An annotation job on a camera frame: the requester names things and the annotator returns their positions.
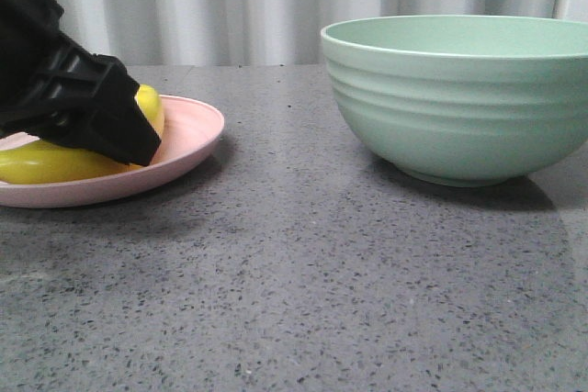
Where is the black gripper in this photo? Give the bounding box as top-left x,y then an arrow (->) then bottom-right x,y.
1,0 -> 161,165

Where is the yellow banana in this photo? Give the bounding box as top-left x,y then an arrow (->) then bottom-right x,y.
1,84 -> 165,185

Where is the pink plate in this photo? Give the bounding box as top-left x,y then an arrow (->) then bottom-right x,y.
1,95 -> 224,208

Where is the green bowl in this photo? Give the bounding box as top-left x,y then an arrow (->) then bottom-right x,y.
321,15 -> 587,187

